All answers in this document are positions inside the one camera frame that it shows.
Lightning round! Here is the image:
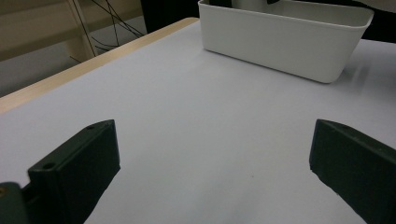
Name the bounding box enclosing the white plastic bin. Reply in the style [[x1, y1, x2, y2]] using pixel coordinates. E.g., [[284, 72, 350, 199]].
[[198, 0, 375, 85]]

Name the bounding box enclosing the tangle of black cables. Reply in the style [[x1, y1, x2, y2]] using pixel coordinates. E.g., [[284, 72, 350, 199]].
[[69, 0, 146, 63]]

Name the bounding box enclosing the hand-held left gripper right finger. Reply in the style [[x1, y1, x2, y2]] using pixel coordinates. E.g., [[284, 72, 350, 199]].
[[308, 119, 396, 224]]

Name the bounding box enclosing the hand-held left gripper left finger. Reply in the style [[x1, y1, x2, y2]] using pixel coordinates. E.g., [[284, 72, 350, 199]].
[[21, 119, 121, 224]]

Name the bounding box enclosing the light wooden shelf unit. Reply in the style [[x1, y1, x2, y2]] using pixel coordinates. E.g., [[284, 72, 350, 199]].
[[0, 0, 145, 63]]

